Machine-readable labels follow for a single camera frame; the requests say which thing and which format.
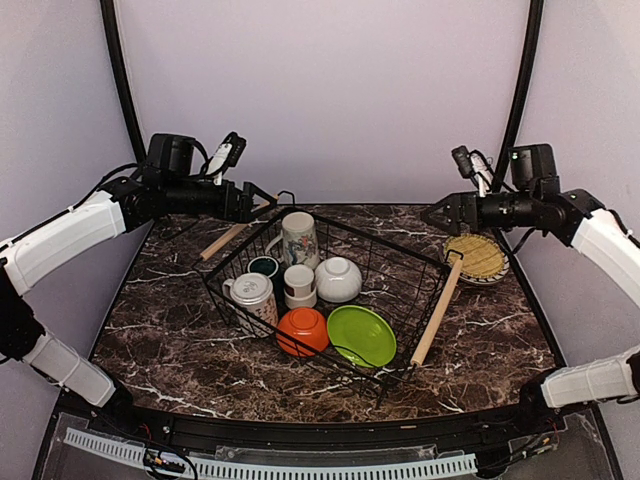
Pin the left wooden rack handle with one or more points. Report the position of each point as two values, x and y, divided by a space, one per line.
223 240

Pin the white slotted cable duct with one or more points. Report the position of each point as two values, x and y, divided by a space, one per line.
238 463

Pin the black front rail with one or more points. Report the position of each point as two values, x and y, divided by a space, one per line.
483 429

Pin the dark green cup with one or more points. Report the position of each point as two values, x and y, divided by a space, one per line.
265 265

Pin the white ribbed bowl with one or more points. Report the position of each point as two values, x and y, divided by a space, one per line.
338 280

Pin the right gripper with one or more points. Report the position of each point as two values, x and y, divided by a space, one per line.
454 205

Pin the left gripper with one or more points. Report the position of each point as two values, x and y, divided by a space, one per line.
228 211

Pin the grey deer pattern plate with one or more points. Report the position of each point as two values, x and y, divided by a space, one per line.
445 257

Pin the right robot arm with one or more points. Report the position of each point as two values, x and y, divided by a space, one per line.
588 282

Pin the white brown striped cup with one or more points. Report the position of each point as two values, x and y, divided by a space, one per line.
300 287

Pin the orange bowl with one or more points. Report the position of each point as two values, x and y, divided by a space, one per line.
302 332

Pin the tall dragon pattern mug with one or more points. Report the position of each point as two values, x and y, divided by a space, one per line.
297 243

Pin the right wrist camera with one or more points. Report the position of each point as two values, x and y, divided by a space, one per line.
473 165

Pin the black wire dish rack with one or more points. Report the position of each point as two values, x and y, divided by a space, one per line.
401 286

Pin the white leaf pattern mug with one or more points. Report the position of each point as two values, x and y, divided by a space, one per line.
254 303

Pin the lime green plate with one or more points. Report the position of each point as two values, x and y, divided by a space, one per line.
361 336

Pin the wooden rack handle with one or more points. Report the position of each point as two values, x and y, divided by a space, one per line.
438 314
223 240

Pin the yellow woven pattern plate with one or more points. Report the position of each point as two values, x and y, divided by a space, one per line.
477 255

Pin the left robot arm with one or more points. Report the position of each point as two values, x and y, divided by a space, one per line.
177 176

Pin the right wooden rack handle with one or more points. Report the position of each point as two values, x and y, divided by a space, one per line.
438 314

